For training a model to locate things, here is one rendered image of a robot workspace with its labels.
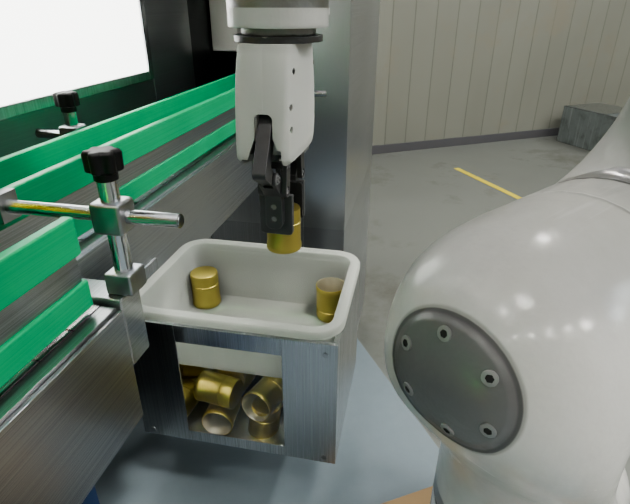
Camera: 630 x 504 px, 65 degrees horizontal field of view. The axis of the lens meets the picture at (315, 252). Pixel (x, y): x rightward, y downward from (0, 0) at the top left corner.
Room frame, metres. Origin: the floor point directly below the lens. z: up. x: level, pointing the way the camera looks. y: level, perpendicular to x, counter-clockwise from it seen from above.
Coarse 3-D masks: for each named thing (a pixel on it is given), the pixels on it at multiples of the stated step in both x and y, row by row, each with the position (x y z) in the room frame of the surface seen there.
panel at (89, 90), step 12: (144, 12) 1.01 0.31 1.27; (144, 24) 1.00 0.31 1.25; (144, 36) 0.99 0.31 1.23; (144, 72) 0.98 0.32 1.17; (96, 84) 0.83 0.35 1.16; (108, 84) 0.86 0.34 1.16; (120, 84) 0.89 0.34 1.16; (132, 84) 0.93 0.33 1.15; (48, 96) 0.71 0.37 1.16; (84, 96) 0.79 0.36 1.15; (0, 108) 0.63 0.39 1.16; (12, 108) 0.65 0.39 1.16; (24, 108) 0.67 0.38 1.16; (36, 108) 0.69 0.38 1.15; (0, 120) 0.62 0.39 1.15
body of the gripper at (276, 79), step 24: (240, 48) 0.42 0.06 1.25; (264, 48) 0.41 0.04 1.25; (288, 48) 0.41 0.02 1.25; (240, 72) 0.42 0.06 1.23; (264, 72) 0.41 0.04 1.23; (288, 72) 0.41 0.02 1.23; (312, 72) 0.47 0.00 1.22; (240, 96) 0.41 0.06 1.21; (264, 96) 0.41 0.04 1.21; (288, 96) 0.41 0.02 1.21; (312, 96) 0.47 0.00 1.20; (240, 120) 0.41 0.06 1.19; (288, 120) 0.41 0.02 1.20; (312, 120) 0.48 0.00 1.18; (240, 144) 0.41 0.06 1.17; (288, 144) 0.41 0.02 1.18
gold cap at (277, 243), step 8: (296, 208) 0.45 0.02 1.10; (296, 216) 0.45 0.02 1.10; (296, 224) 0.45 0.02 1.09; (296, 232) 0.45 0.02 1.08; (272, 240) 0.44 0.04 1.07; (280, 240) 0.44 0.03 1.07; (288, 240) 0.44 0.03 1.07; (296, 240) 0.45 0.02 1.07; (272, 248) 0.44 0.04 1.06; (280, 248) 0.44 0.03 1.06; (288, 248) 0.44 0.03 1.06; (296, 248) 0.44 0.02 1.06
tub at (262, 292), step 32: (192, 256) 0.55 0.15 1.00; (224, 256) 0.56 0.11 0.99; (256, 256) 0.55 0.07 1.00; (288, 256) 0.54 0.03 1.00; (320, 256) 0.54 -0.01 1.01; (352, 256) 0.53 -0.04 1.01; (160, 288) 0.47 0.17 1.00; (224, 288) 0.56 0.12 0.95; (256, 288) 0.55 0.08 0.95; (288, 288) 0.54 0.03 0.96; (352, 288) 0.45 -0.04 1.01; (160, 320) 0.40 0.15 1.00; (192, 320) 0.40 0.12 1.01; (224, 320) 0.39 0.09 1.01; (256, 320) 0.39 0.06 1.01; (288, 320) 0.50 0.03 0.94; (320, 320) 0.50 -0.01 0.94
